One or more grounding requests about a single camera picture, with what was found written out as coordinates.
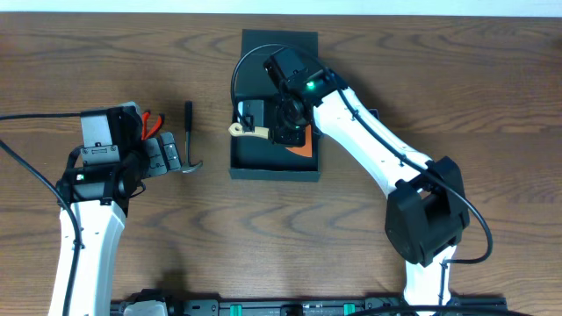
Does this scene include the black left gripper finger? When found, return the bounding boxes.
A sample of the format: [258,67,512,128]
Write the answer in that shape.
[160,132,182,171]
[143,138,168,178]

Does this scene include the black handled claw hammer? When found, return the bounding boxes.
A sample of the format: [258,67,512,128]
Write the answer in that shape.
[179,101,203,174]

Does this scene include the orange handled pliers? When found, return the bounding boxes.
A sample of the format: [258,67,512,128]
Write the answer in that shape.
[140,110,167,141]

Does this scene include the orange scraper with wooden handle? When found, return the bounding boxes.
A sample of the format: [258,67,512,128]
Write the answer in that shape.
[228,123,313,158]

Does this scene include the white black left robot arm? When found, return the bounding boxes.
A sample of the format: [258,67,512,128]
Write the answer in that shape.
[48,102,181,315]

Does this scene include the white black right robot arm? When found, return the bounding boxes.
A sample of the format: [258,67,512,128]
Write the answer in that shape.
[296,80,470,305]

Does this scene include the dark green open box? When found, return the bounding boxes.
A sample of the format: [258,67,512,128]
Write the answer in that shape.
[229,30,321,182]

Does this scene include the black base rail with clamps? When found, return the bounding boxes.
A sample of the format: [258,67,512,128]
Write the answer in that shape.
[109,288,508,316]

